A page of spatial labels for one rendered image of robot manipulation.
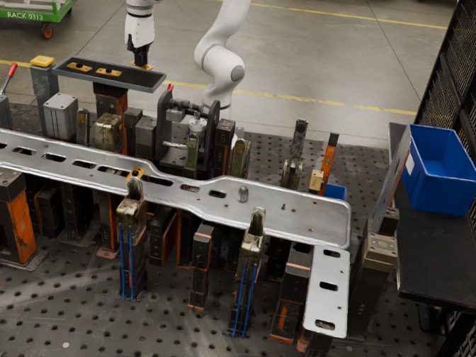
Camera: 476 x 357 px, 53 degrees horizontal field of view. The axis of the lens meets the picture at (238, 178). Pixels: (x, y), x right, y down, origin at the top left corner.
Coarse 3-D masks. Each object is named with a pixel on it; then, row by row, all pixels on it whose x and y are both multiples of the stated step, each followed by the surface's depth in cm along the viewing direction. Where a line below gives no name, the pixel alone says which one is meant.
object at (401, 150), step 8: (408, 128) 120; (408, 136) 118; (400, 144) 126; (408, 144) 116; (400, 152) 124; (392, 160) 130; (400, 160) 121; (392, 168) 129; (400, 168) 118; (392, 176) 127; (384, 184) 135; (392, 184) 125; (384, 192) 134; (392, 192) 123; (376, 208) 140; (384, 208) 129; (376, 216) 138; (384, 216) 127; (376, 224) 135; (376, 232) 131
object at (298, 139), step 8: (296, 120) 142; (304, 120) 143; (296, 128) 141; (304, 128) 140; (296, 136) 145; (304, 136) 144; (296, 144) 146; (296, 152) 147; (288, 160) 148; (288, 168) 149; (296, 168) 149
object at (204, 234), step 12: (204, 228) 133; (204, 240) 129; (192, 252) 132; (204, 252) 131; (192, 264) 135; (204, 264) 133; (204, 276) 138; (192, 288) 142; (204, 288) 143; (192, 300) 144; (204, 300) 146; (204, 312) 145
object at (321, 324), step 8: (320, 320) 112; (328, 328) 110; (312, 336) 110; (320, 336) 109; (328, 336) 108; (312, 344) 111; (320, 344) 110; (328, 344) 110; (312, 352) 113; (320, 352) 113; (328, 352) 111
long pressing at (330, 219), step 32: (0, 128) 161; (0, 160) 147; (32, 160) 149; (64, 160) 150; (96, 160) 152; (128, 160) 154; (160, 192) 142; (192, 192) 144; (224, 192) 146; (256, 192) 147; (288, 192) 149; (224, 224) 135; (288, 224) 137; (320, 224) 138
